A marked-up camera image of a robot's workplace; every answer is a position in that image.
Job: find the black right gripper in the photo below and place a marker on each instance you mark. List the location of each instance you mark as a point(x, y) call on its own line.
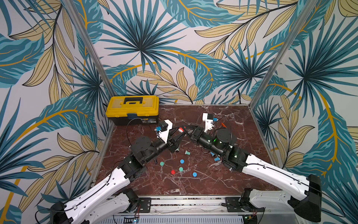
point(196, 134)

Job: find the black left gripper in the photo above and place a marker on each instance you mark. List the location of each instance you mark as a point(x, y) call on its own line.
point(175, 143)

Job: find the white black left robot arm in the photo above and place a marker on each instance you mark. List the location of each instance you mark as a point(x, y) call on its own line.
point(111, 195)

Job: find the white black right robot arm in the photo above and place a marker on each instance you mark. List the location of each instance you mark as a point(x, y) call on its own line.
point(305, 195)

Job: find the yellow black toolbox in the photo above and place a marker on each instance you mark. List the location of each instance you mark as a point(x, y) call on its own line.
point(132, 110)

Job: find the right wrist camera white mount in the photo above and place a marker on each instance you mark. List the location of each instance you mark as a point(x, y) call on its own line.
point(208, 119)

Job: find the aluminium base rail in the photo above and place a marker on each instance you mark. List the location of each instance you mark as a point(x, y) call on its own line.
point(209, 209)

